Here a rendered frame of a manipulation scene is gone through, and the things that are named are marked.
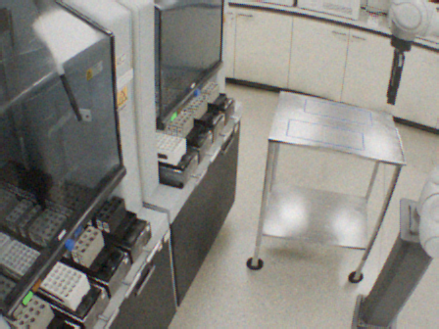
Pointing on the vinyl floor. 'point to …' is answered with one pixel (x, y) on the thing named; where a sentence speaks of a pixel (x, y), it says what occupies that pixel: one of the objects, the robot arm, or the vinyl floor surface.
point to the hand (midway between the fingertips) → (392, 92)
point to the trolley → (311, 138)
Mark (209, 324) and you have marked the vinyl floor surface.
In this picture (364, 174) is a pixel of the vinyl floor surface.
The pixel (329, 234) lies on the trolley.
